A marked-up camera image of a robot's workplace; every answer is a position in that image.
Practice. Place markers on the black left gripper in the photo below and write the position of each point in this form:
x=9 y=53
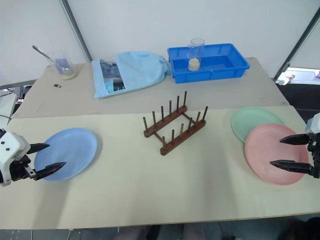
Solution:
x=21 y=168

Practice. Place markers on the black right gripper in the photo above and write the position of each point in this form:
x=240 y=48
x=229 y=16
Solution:
x=315 y=157

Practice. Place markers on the wooden dish rack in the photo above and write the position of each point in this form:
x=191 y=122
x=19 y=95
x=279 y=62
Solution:
x=175 y=143

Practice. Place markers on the pink plate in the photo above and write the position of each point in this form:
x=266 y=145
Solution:
x=265 y=150

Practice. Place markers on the blue plate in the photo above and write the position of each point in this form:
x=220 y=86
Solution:
x=72 y=147

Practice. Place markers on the green plate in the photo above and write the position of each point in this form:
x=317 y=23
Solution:
x=250 y=120

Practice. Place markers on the white machine housing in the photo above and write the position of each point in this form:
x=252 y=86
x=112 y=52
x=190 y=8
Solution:
x=6 y=106

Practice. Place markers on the white and pink bottle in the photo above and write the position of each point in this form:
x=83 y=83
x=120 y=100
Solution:
x=286 y=79

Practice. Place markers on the small black clip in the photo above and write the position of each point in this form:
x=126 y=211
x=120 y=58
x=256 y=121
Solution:
x=57 y=85

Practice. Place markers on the clear glass beaker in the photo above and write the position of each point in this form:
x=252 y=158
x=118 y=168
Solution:
x=68 y=74

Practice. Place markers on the purple card in beaker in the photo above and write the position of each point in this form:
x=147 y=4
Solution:
x=62 y=63

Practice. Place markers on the metal spoon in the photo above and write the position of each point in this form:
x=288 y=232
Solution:
x=41 y=52

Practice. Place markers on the printed booklet in bag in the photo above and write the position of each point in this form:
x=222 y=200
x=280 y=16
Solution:
x=112 y=75

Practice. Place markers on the blue plastic bin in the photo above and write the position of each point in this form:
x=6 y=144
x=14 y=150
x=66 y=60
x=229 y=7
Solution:
x=200 y=75

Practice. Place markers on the light blue cloth bag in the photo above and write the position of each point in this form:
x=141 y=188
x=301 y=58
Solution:
x=140 y=70

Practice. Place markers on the clear glass measuring cup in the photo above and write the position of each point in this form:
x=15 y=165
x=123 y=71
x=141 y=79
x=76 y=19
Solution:
x=194 y=63

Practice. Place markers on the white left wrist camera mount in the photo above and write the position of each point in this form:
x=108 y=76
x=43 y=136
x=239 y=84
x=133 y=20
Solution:
x=12 y=147

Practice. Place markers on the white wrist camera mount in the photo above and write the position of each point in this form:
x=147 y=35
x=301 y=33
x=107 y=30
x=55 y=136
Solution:
x=313 y=125
x=12 y=147

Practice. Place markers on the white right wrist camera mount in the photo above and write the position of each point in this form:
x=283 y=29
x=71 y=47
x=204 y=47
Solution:
x=313 y=125

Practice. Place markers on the grey metal frame pole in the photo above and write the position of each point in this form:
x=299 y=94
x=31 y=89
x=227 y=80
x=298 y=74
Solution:
x=300 y=42
x=75 y=27

